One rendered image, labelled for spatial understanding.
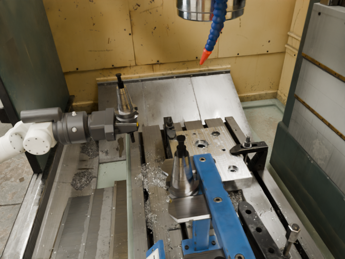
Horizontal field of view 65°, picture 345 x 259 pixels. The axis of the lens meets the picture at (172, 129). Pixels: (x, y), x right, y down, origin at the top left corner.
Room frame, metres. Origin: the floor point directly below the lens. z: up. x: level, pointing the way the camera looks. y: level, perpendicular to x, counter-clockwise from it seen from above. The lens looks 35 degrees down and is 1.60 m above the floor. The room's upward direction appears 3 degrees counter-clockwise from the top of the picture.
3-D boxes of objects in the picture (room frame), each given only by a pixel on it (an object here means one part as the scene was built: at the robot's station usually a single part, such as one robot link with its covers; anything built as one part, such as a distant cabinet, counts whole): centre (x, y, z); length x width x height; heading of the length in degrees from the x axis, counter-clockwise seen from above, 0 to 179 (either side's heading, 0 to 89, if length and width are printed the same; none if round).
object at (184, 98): (1.33, -0.01, 0.75); 0.89 x 0.67 x 0.26; 97
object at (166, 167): (0.42, -0.01, 1.21); 0.07 x 0.05 x 0.01; 97
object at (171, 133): (0.88, 0.01, 0.97); 0.13 x 0.03 x 0.15; 7
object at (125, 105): (0.65, 0.13, 1.26); 0.04 x 0.04 x 0.07
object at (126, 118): (0.65, 0.13, 1.21); 0.06 x 0.06 x 0.03
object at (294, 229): (0.39, -0.28, 0.96); 0.03 x 0.03 x 0.13
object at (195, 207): (0.31, -0.02, 1.21); 0.07 x 0.05 x 0.01; 97
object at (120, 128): (0.61, 0.13, 1.18); 0.06 x 0.02 x 0.03; 97
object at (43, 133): (0.61, 0.33, 1.20); 0.11 x 0.11 x 0.11; 7
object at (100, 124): (0.64, 0.22, 1.18); 0.13 x 0.12 x 0.10; 7
